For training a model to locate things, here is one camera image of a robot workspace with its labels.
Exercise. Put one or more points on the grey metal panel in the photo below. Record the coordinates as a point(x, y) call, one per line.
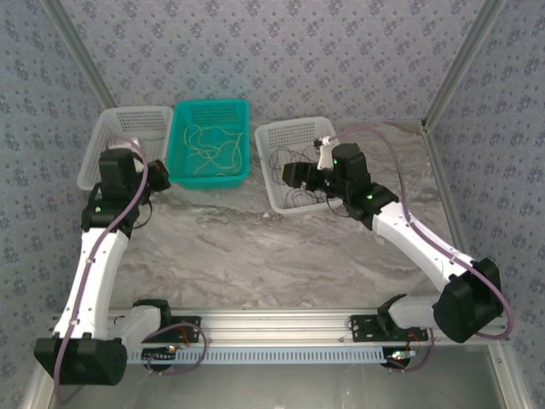
point(277, 387)

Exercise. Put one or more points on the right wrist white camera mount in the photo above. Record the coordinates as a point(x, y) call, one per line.
point(324, 155)

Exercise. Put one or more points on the teal perforated plastic basket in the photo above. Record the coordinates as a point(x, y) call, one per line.
point(213, 111)

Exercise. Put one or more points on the aluminium mounting rail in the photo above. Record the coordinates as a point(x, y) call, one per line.
point(277, 326)

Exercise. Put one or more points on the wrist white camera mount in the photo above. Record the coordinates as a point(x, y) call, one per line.
point(123, 144)
point(324, 155)

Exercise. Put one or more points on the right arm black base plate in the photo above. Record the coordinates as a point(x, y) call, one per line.
point(362, 329)

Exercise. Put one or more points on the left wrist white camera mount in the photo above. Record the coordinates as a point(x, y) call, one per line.
point(123, 144)

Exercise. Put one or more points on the aluminium frame post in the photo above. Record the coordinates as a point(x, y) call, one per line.
point(81, 55)
point(464, 59)

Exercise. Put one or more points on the white perforated plastic basket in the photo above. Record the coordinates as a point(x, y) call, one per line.
point(294, 132)
point(127, 123)

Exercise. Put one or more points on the small black controller board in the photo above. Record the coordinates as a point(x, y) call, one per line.
point(400, 354)
point(159, 353)

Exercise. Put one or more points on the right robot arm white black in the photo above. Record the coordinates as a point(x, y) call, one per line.
point(426, 251)

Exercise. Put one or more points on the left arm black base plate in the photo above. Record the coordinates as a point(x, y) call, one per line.
point(189, 322)

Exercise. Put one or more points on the aluminium lower frame bar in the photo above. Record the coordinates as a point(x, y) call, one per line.
point(508, 379)
point(38, 397)

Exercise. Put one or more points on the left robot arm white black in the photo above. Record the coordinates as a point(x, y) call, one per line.
point(98, 272)

